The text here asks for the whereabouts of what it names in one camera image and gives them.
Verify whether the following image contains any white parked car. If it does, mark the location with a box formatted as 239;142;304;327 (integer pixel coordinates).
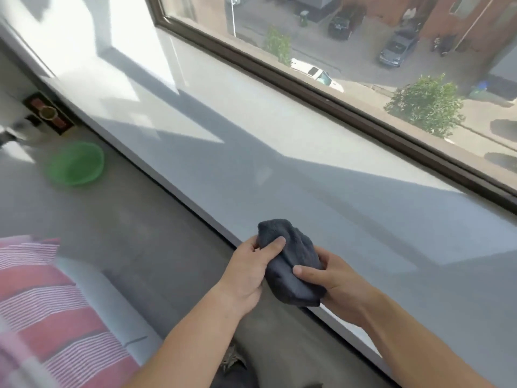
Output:
289;58;344;93

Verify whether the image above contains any person's left forearm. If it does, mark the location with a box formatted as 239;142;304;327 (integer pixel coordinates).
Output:
128;287;259;388

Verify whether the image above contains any person's right hand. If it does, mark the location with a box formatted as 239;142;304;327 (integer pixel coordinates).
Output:
292;247;385;327

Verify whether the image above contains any person's right forearm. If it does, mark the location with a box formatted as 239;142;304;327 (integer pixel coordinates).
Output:
359;291;495;388

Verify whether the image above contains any white bed base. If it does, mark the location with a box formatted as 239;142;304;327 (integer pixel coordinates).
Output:
54;256;164;366

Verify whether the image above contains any grey parked car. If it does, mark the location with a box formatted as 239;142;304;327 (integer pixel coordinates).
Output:
378;29;421;68

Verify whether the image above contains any dark grey cleaning cloth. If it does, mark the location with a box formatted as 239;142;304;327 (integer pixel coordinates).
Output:
257;219;327;308

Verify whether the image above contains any large green tree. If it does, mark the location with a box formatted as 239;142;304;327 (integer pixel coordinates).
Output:
383;74;466;139

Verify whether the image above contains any person's left hand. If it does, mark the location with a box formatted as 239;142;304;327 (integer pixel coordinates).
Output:
215;235;287;319

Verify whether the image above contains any black parked car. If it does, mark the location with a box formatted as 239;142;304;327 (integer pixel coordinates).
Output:
327;5;366;40

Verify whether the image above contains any small green tree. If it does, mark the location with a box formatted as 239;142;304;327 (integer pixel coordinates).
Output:
263;26;292;66

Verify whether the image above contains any green plastic basin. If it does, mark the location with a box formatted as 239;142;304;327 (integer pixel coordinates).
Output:
45;141;105;186

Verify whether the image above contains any white window sill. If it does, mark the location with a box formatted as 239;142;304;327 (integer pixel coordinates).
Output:
0;0;517;388

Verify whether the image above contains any dark brown window frame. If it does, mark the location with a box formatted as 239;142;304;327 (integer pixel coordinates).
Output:
145;0;517;216

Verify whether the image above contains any red striped bedding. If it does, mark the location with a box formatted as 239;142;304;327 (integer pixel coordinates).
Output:
0;235;142;388

